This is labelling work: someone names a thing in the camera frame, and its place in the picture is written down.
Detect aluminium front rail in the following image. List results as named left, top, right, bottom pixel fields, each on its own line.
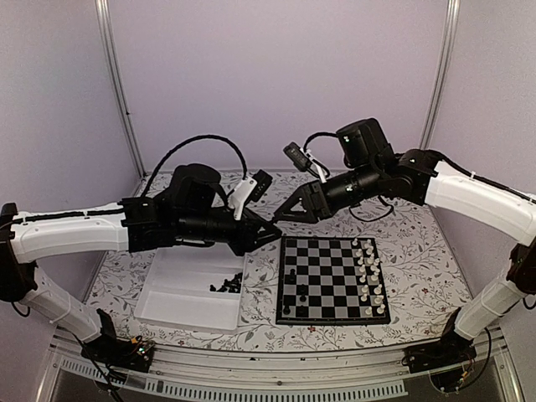
left=36, top=327, right=525, bottom=401

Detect pile of black chess pieces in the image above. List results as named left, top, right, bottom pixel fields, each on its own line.
left=209, top=273, right=243, bottom=293

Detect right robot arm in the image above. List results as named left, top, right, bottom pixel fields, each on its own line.
left=275, top=117, right=535, bottom=365

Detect aluminium frame post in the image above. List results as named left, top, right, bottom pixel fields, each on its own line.
left=95, top=0, right=147, bottom=178
left=419, top=0, right=461, bottom=150

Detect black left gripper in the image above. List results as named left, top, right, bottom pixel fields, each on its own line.
left=176, top=207, right=282, bottom=256

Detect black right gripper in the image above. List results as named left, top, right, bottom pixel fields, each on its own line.
left=273, top=161, right=382, bottom=224

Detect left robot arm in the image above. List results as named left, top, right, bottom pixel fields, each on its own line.
left=1, top=163, right=281, bottom=363

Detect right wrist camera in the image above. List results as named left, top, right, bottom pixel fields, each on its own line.
left=283, top=142, right=331, bottom=183

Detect aluminium frame post left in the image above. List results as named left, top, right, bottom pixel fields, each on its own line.
left=95, top=0, right=147, bottom=178

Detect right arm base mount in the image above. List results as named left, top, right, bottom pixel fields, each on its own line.
left=401, top=340, right=477, bottom=393

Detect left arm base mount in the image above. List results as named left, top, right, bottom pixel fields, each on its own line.
left=81, top=335, right=155, bottom=373

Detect aluminium frame post right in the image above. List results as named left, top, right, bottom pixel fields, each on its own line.
left=419, top=0, right=461, bottom=150

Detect black and silver chessboard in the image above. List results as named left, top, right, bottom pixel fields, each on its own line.
left=276, top=236, right=391, bottom=326

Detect white plastic tray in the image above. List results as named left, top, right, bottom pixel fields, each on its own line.
left=134, top=245, right=246, bottom=333

